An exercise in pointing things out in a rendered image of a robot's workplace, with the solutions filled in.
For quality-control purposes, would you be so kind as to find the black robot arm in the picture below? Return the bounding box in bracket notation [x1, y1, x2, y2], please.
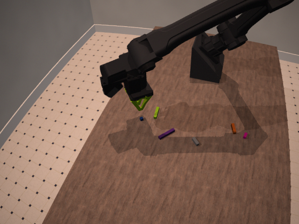
[100, 0, 294, 98]

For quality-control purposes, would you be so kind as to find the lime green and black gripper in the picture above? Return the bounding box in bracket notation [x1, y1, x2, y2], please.
[124, 73, 153, 111]

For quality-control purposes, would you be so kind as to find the grey rectangular bar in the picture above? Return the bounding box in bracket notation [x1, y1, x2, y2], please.
[192, 137, 199, 146]

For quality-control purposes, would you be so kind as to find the purple rod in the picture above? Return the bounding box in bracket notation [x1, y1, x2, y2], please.
[158, 128, 175, 140]

